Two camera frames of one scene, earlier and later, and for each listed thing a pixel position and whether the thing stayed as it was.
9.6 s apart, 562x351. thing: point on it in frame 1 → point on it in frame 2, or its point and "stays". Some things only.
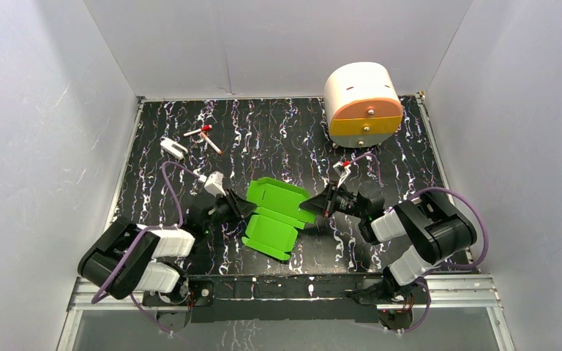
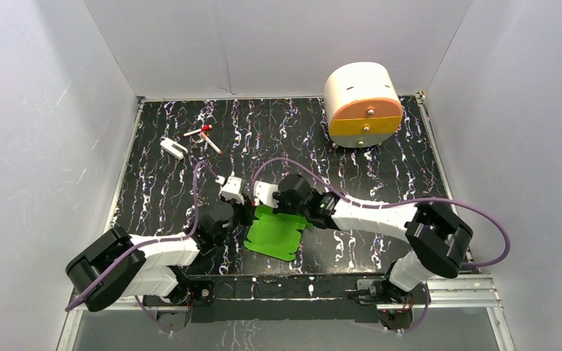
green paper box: [274, 227] stays
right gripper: [324, 202] → [279, 198]
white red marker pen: [211, 142] stays
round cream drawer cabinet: [363, 104] stays
